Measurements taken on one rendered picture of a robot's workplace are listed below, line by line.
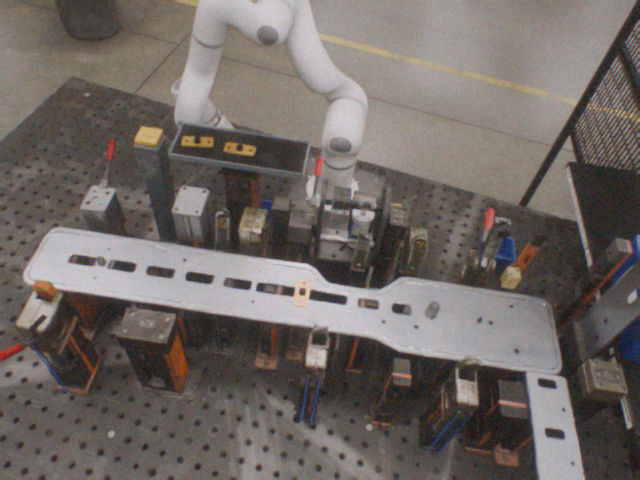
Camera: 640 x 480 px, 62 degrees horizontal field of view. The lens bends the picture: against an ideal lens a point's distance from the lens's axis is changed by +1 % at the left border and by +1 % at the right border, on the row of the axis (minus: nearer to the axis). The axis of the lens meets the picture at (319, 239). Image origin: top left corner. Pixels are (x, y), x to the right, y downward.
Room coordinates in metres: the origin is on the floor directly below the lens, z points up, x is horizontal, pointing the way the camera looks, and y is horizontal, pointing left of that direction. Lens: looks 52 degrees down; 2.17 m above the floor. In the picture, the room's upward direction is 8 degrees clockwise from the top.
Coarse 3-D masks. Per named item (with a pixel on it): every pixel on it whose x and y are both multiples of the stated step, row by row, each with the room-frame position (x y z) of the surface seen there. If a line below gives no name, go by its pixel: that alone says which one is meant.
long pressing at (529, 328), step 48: (48, 240) 0.79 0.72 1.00; (96, 240) 0.81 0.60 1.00; (144, 240) 0.83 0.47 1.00; (96, 288) 0.67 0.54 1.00; (144, 288) 0.69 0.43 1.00; (192, 288) 0.70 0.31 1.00; (336, 288) 0.76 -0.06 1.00; (384, 288) 0.78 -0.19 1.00; (432, 288) 0.81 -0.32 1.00; (480, 288) 0.83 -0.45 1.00; (384, 336) 0.64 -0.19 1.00; (432, 336) 0.66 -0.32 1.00; (480, 336) 0.68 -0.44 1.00; (528, 336) 0.70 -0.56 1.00
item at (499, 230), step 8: (496, 224) 0.88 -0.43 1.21; (504, 224) 0.89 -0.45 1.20; (488, 232) 0.89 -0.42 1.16; (496, 232) 0.88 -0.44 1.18; (504, 232) 0.85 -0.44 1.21; (488, 240) 0.87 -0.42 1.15; (496, 240) 0.88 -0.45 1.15; (488, 248) 0.87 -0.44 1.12; (496, 248) 0.87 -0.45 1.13; (480, 256) 0.87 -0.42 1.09; (488, 256) 0.87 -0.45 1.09; (480, 264) 0.86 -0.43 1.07; (488, 264) 0.86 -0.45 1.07
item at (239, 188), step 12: (228, 168) 1.04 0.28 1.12; (228, 180) 1.04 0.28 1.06; (240, 180) 1.04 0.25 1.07; (252, 180) 1.04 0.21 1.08; (228, 192) 1.04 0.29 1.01; (240, 192) 1.04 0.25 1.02; (252, 192) 1.04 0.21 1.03; (228, 204) 1.04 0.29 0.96; (240, 204) 1.04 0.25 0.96; (252, 204) 1.04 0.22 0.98; (240, 216) 1.04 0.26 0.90
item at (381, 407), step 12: (396, 360) 0.59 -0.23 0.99; (408, 360) 0.59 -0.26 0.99; (396, 372) 0.56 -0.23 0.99; (408, 372) 0.56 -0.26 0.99; (384, 384) 0.57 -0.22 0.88; (396, 384) 0.53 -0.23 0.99; (408, 384) 0.53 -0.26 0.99; (384, 396) 0.54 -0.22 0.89; (396, 396) 0.53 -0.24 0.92; (372, 408) 0.57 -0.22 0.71; (384, 408) 0.54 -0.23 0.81; (372, 420) 0.53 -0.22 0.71; (384, 420) 0.53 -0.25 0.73
